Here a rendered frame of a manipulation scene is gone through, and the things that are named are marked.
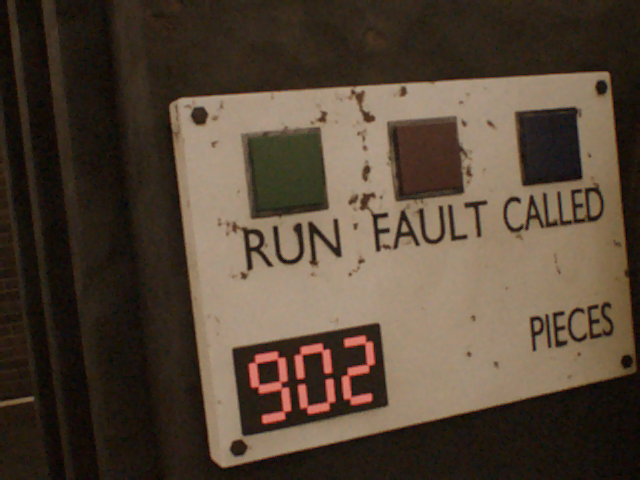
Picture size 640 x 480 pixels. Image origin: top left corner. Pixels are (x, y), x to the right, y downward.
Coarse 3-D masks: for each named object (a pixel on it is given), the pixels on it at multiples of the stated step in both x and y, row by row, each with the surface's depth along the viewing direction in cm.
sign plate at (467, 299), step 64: (192, 128) 44; (256, 128) 46; (320, 128) 47; (384, 128) 48; (512, 128) 51; (192, 192) 44; (384, 192) 48; (448, 192) 50; (512, 192) 51; (576, 192) 53; (192, 256) 45; (256, 256) 46; (320, 256) 47; (384, 256) 48; (448, 256) 50; (512, 256) 51; (576, 256) 53; (256, 320) 46; (320, 320) 47; (384, 320) 48; (448, 320) 50; (512, 320) 51; (576, 320) 53; (320, 384) 47; (384, 384) 48; (448, 384) 50; (512, 384) 51; (576, 384) 53; (256, 448) 46
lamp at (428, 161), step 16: (400, 128) 48; (416, 128) 48; (432, 128) 49; (448, 128) 49; (400, 144) 48; (416, 144) 48; (432, 144) 49; (448, 144) 49; (400, 160) 48; (416, 160) 48; (432, 160) 49; (448, 160) 49; (400, 176) 48; (416, 176) 48; (432, 176) 49; (448, 176) 49; (416, 192) 49
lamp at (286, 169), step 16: (256, 144) 45; (272, 144) 45; (288, 144) 46; (304, 144) 46; (256, 160) 45; (272, 160) 45; (288, 160) 46; (304, 160) 46; (320, 160) 46; (256, 176) 45; (272, 176) 45; (288, 176) 46; (304, 176) 46; (320, 176) 46; (256, 192) 45; (272, 192) 45; (288, 192) 46; (304, 192) 46; (320, 192) 46; (272, 208) 45
